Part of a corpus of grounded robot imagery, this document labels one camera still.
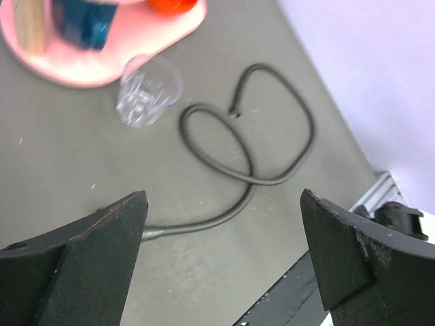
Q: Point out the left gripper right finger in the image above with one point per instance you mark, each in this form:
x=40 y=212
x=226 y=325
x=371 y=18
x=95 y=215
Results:
x=367 y=274

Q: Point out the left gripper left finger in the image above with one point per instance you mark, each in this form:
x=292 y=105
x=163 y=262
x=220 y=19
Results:
x=78 y=274

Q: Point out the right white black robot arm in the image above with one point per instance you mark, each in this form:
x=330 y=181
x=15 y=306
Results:
x=401 y=218

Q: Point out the clear plastic cup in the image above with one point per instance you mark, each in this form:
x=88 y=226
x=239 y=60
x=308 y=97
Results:
x=148 y=86

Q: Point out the dark blue mug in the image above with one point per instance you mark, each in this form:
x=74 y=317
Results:
x=83 y=24

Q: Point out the orange bowl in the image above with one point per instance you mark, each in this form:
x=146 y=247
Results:
x=173 y=6

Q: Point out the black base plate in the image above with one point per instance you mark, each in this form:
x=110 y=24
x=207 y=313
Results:
x=293 y=300

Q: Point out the aluminium rail frame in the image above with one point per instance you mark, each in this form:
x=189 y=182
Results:
x=383 y=190

